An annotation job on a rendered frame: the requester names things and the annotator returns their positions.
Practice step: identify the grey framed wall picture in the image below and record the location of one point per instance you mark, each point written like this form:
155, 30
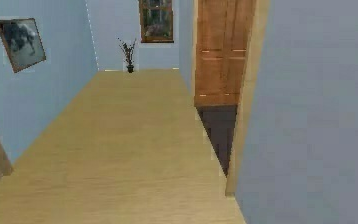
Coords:
22, 43

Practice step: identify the green framed wall picture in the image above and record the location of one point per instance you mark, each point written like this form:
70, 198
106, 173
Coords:
156, 20

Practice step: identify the dark potted house plant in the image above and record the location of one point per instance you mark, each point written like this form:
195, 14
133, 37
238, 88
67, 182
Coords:
129, 55

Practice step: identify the brown wooden room door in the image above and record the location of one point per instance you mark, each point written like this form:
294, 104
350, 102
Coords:
220, 56

